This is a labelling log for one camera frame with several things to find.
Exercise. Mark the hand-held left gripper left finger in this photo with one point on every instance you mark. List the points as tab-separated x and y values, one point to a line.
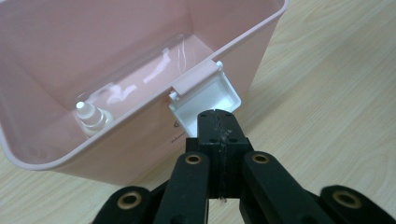
210	133

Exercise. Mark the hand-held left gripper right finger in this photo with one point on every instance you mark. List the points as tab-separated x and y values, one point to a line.
233	137

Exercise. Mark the small white dropper bottle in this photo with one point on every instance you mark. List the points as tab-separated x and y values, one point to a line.
90	116

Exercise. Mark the pink storage box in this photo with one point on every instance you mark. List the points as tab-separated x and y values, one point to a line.
124	46

